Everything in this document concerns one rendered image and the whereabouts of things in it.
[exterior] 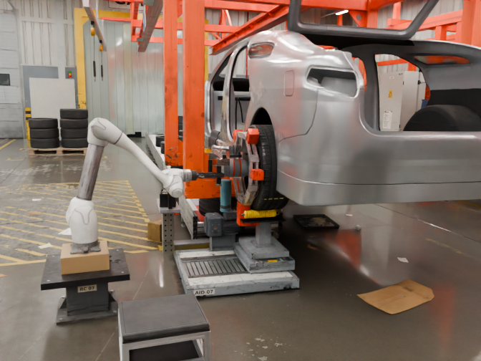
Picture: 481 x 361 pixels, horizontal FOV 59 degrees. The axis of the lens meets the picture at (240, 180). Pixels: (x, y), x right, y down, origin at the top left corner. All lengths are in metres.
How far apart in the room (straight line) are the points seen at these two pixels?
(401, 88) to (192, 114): 4.80
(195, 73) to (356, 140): 1.68
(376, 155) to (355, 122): 0.22
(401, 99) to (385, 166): 5.26
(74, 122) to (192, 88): 7.79
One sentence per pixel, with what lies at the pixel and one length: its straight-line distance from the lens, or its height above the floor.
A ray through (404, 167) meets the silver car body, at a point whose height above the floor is 1.01.
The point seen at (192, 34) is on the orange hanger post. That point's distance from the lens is 3.66.
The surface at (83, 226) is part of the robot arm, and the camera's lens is 2.83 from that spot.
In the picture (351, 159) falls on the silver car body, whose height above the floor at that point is 1.05.
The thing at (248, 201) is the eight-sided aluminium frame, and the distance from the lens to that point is 3.23.
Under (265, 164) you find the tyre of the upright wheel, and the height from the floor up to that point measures 0.92.
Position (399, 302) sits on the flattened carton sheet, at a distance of 3.28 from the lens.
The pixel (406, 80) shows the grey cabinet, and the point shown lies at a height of 1.75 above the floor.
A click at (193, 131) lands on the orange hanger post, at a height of 1.10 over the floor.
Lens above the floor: 1.35
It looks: 10 degrees down
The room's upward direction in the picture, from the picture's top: 1 degrees clockwise
